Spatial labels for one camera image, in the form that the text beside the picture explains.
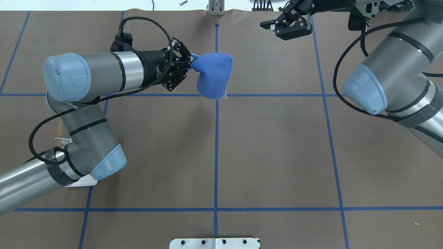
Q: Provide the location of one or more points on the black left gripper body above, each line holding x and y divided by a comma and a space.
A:
154, 66

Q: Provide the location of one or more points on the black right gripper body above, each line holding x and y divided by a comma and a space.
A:
320, 8

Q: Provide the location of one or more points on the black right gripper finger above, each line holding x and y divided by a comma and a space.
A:
283, 21
292, 27

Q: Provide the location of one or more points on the blue microfibre towel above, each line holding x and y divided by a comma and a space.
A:
214, 72

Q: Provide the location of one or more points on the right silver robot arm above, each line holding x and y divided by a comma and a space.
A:
391, 82

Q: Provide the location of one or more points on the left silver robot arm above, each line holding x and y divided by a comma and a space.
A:
75, 84

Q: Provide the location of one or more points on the outer wooden rack bar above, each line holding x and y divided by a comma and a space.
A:
59, 133

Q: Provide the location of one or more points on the white towel rack base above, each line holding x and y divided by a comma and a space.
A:
84, 181

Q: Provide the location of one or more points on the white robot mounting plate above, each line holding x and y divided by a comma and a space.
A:
215, 243

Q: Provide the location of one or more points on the aluminium frame post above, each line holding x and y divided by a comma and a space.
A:
216, 8

